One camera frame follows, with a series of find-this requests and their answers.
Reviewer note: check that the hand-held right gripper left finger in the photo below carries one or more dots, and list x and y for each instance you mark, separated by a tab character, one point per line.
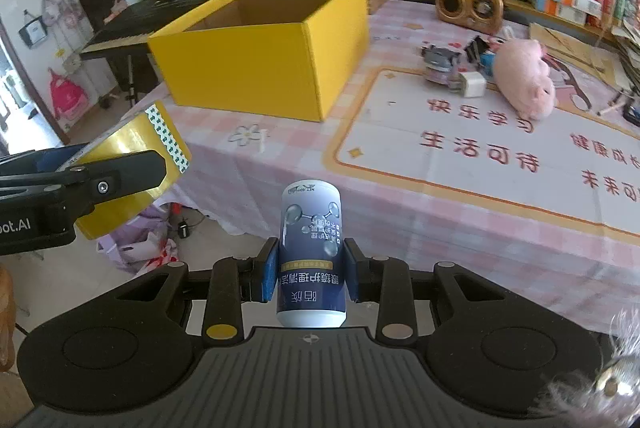
267	273

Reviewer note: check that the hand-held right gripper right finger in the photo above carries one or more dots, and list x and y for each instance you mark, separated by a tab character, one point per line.
351	275

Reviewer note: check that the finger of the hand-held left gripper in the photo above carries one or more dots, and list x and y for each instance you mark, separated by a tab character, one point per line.
120	178
45	161

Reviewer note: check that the yellow tape roll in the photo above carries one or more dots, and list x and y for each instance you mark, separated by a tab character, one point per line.
135	136

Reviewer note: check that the blue white spray bottle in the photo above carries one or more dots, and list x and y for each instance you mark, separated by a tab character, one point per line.
310	228

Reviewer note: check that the yellow cardboard box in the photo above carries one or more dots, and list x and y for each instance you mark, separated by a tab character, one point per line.
240	68

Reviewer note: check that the white charger plug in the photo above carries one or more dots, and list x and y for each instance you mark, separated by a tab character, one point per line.
472	86

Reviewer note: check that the small white grey gadget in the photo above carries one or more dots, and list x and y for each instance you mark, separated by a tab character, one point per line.
440	61

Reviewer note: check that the blue plastic bag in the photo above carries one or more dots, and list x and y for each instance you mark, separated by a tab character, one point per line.
487	61

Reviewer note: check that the black binder clip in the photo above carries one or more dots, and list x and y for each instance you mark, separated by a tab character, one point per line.
475	48

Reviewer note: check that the pink plush pig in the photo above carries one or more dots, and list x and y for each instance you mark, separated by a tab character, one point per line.
522	73

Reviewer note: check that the pink printed desktop mat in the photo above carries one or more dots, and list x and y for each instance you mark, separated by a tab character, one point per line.
450	208

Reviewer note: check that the pink backpack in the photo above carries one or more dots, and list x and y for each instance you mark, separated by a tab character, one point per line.
67	98

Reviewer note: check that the pink floral plastic bag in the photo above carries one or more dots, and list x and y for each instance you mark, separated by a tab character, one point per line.
135	248

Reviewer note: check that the small black hanging bag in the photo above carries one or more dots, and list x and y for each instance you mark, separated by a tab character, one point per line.
34	33

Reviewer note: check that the black electronic keyboard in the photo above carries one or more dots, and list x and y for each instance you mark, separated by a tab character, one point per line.
130	16

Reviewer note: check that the grey furry pendant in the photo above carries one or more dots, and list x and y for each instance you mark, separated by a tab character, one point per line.
607	380

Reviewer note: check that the wooden retro radio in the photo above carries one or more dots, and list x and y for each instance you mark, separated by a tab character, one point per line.
467	8

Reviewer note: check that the pale pencil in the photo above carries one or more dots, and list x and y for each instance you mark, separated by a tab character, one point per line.
610	109

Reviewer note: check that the stack of brown envelopes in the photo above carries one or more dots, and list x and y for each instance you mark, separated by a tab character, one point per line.
565	43

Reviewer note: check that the black tray with markers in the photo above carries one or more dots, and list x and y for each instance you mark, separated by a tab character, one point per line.
632	113

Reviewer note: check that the pile of notebooks and papers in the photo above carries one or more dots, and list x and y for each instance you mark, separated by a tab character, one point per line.
630	53

